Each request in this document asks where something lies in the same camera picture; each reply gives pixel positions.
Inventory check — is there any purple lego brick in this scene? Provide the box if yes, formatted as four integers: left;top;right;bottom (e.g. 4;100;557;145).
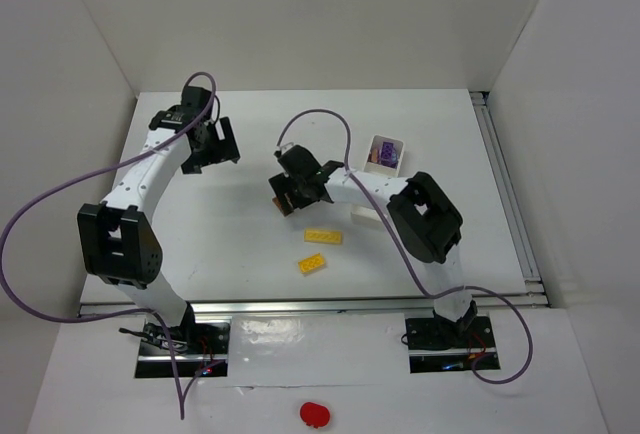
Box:
379;141;396;165

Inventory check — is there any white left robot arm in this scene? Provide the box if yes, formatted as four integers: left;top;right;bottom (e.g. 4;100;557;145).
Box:
77;86;240;345

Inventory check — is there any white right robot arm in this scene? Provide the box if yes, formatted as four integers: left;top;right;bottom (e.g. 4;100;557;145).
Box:
269;145;477;337

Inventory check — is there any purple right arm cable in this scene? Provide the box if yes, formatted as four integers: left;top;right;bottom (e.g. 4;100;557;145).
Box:
276;109;534;385

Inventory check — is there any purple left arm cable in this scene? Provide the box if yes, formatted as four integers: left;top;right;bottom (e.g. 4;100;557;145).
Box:
0;71;219;420

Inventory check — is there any red round button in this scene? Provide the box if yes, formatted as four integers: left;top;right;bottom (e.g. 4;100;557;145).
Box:
299;402;331;429

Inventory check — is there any brown stepped lego plate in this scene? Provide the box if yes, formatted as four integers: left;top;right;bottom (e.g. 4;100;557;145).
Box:
272;197;295;217

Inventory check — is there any front aluminium rail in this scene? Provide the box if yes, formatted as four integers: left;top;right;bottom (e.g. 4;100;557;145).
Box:
79;292;549;317

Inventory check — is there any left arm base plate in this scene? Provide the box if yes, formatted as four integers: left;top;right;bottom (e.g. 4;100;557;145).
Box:
119;322;231;379

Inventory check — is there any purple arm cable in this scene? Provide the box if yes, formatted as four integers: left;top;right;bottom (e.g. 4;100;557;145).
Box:
0;71;219;420
276;109;534;385

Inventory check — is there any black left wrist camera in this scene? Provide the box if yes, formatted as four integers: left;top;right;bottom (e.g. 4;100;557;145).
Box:
180;85;212;112

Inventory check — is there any white divided plastic tray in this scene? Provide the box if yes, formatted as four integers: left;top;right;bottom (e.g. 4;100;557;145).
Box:
350;135;405;229

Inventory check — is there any short yellow lego brick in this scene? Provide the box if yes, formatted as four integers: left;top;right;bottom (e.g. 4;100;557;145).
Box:
297;253;327;275

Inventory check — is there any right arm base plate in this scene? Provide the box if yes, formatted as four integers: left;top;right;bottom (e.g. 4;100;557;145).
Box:
400;316;500;374

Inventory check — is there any aluminium table rail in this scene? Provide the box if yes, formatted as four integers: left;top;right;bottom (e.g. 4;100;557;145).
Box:
469;91;546;296

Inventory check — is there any long yellow lego brick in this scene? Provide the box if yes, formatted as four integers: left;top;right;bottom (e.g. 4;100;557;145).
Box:
304;228;343;245

